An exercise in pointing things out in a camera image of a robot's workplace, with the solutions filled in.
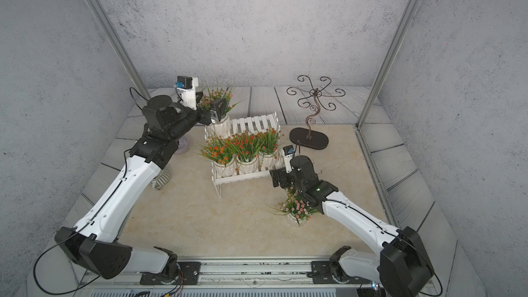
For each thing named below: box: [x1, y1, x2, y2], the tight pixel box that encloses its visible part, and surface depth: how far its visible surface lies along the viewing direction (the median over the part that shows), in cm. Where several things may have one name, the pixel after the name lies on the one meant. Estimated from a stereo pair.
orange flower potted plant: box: [197, 135, 237, 178], surface depth 79 cm
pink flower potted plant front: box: [266, 186, 318, 228], surface depth 76 cm
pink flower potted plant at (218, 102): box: [197, 86, 245, 140], surface depth 77 cm
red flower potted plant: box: [257, 127, 285, 168], surface depth 83 cm
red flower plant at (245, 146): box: [229, 130, 264, 174], surface depth 80 cm
